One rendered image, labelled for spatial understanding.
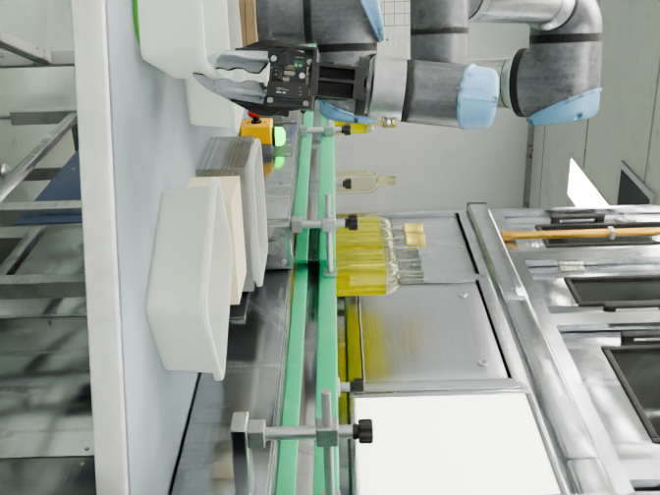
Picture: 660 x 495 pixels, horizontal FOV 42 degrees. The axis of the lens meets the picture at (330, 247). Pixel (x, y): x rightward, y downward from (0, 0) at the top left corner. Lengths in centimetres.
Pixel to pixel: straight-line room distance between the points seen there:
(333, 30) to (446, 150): 633
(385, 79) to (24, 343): 118
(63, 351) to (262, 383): 69
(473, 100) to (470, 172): 701
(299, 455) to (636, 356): 89
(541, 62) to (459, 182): 661
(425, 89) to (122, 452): 52
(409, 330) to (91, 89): 107
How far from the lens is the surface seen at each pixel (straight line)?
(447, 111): 103
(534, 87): 146
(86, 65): 91
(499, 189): 813
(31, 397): 177
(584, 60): 146
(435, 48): 112
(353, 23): 163
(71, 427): 166
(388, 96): 102
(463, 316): 186
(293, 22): 163
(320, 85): 102
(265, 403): 127
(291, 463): 119
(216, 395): 130
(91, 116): 91
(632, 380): 180
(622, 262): 225
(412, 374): 166
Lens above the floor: 98
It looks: 1 degrees down
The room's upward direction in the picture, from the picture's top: 88 degrees clockwise
